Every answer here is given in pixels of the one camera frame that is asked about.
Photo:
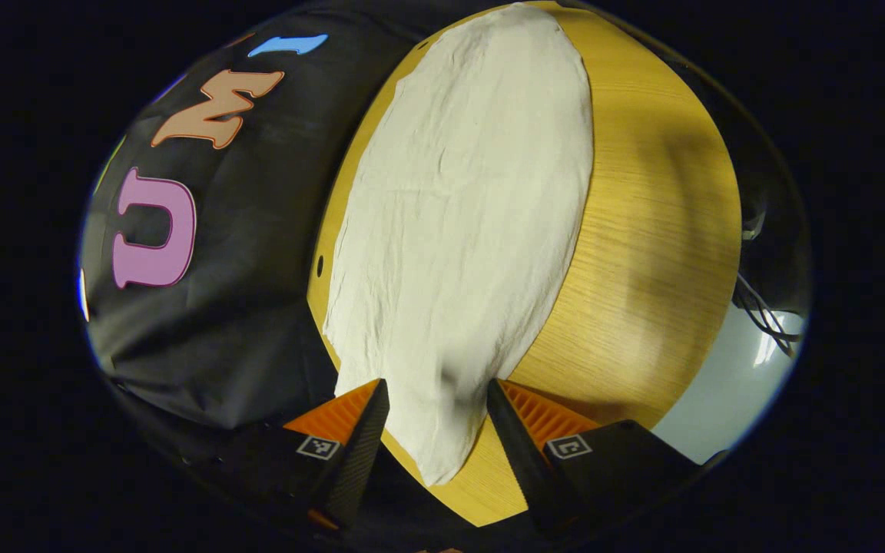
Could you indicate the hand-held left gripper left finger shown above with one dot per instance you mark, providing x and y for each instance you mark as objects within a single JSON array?
[{"x": 362, "y": 461}]

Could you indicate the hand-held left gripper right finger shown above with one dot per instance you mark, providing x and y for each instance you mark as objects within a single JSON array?
[{"x": 515, "y": 461}]

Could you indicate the white jeans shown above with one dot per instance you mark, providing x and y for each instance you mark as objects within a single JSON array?
[{"x": 465, "y": 215}]

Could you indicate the black backdrop cloth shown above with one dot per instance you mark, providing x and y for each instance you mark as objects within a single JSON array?
[{"x": 258, "y": 292}]

